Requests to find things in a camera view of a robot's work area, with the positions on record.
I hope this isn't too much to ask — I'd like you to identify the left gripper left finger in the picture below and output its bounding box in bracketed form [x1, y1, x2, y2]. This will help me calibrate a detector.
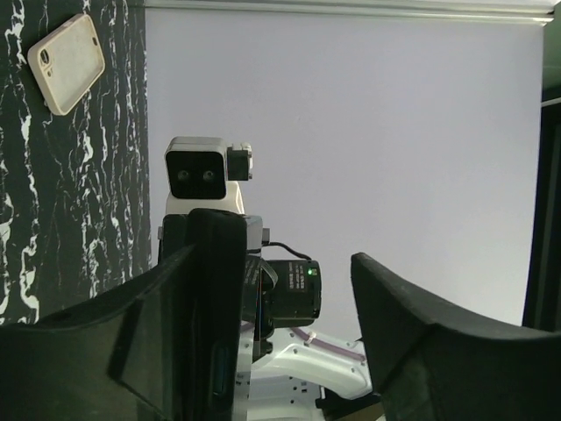
[1, 247, 193, 420]

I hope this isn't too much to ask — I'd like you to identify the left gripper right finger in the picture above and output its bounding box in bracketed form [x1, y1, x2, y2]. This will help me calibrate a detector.
[351, 253, 560, 420]

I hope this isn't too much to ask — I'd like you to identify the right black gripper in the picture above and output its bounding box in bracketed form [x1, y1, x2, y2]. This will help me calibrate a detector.
[155, 213, 325, 347]

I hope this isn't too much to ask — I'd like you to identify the pink phone case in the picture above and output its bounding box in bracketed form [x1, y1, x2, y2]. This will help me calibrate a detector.
[27, 13, 105, 116]

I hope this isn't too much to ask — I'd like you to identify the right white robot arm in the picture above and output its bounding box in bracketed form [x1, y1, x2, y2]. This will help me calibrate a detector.
[159, 209, 378, 420]

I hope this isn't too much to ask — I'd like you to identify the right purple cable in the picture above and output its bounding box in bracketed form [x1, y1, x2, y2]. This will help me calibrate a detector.
[291, 326, 367, 363]

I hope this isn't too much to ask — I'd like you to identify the right aluminium frame post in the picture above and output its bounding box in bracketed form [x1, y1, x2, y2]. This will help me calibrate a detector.
[144, 0, 558, 26]

